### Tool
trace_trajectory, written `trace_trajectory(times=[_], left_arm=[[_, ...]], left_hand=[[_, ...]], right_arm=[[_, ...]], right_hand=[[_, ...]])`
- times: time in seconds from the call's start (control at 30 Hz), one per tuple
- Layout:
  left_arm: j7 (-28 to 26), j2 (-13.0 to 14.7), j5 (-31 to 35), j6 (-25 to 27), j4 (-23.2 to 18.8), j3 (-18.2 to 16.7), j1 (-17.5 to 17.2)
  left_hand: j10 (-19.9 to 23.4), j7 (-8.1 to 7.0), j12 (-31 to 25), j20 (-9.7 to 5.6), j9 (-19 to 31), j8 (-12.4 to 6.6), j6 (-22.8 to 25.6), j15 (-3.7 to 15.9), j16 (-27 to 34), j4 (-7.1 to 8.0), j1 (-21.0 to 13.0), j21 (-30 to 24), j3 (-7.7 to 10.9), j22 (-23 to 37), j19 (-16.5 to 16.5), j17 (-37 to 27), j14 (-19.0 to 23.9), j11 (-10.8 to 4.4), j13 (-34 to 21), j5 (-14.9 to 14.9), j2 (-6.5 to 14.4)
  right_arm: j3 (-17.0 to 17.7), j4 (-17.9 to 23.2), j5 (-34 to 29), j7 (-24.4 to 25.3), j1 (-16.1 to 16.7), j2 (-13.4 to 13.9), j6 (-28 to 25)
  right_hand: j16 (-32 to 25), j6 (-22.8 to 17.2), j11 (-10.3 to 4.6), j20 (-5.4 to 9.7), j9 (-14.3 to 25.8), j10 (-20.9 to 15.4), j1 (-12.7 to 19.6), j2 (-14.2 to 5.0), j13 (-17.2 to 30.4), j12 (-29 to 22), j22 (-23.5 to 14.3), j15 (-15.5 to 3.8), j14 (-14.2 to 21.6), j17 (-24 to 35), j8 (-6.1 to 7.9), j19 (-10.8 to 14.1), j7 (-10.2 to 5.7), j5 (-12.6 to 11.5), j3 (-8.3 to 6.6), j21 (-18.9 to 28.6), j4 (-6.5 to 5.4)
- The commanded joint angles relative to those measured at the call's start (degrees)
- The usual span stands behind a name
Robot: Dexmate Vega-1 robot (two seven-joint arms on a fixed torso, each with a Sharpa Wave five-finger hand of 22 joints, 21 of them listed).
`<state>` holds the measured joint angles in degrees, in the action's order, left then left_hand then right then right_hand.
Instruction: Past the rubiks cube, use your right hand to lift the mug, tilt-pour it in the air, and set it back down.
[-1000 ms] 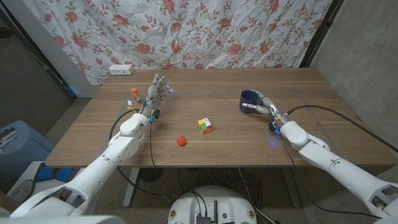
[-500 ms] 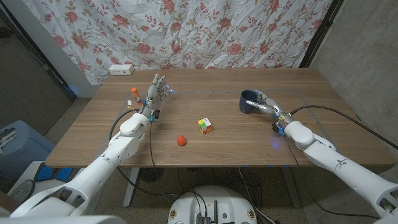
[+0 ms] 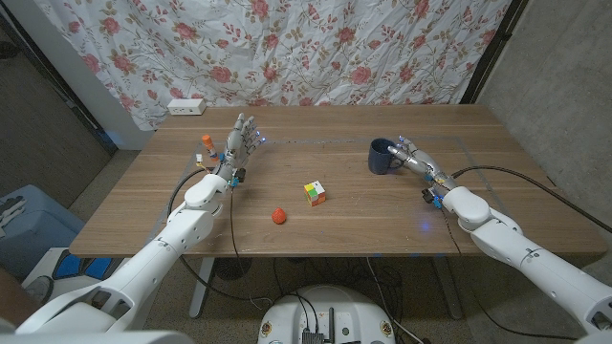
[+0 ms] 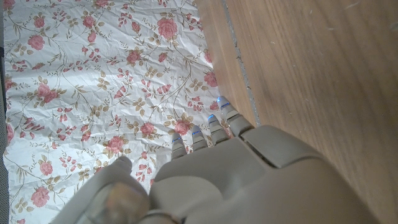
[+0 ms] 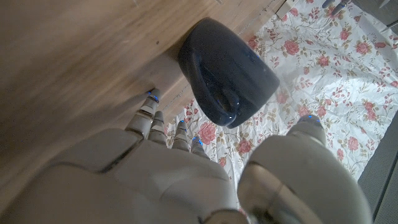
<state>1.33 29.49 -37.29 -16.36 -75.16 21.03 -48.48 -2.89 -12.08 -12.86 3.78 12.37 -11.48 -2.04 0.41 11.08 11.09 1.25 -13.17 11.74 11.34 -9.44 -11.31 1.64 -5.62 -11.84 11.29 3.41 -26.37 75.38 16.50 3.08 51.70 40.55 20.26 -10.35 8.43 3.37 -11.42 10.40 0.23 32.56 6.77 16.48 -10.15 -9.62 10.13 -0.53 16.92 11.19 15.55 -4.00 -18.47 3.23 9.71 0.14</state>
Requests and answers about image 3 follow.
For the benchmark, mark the white plastic part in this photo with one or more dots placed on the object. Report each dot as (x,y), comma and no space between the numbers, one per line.
(12,210)

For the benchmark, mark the floral curtain backdrop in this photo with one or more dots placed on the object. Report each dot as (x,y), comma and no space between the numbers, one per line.
(287,48)

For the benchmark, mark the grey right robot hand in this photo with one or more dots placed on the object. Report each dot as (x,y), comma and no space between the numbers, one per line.
(421,160)

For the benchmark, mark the black door frame strip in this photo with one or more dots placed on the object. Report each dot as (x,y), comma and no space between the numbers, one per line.
(57,79)

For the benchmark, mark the blue storage bin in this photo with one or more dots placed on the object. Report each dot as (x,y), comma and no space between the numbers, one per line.
(38,229)

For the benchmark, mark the grey table leg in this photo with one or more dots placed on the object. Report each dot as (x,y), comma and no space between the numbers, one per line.
(449,296)

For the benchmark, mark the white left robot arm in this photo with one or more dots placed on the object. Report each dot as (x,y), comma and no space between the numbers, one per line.
(158,253)

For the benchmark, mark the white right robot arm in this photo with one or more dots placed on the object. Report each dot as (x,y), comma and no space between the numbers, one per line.
(526,253)

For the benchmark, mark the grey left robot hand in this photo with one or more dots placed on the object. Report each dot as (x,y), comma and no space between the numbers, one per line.
(236,148)

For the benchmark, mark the white blue floor device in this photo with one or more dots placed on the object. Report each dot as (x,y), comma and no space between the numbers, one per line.
(72,267)

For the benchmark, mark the white robot torso base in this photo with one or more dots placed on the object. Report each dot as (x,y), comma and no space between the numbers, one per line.
(287,315)

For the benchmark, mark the navy blue mug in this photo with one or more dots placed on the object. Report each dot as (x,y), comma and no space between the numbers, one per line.
(380,160)

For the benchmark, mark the rubiks cube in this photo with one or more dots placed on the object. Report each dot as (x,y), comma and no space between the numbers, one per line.
(314,193)

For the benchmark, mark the small white connector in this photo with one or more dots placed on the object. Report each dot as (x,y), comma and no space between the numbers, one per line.
(199,158)

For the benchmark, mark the black round base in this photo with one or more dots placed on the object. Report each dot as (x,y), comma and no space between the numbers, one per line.
(233,268)

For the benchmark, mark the white table leg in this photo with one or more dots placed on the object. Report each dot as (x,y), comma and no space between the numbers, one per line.
(201,291)

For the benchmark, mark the red toy strawberry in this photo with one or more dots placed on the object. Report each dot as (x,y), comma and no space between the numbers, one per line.
(278,216)

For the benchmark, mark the black backdrop pole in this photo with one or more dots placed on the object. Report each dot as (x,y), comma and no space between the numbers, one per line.
(492,48)

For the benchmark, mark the white power strip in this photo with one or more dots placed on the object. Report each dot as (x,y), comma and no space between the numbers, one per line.
(186,106)

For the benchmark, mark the orange glue stick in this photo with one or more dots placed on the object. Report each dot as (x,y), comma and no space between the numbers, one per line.
(208,143)

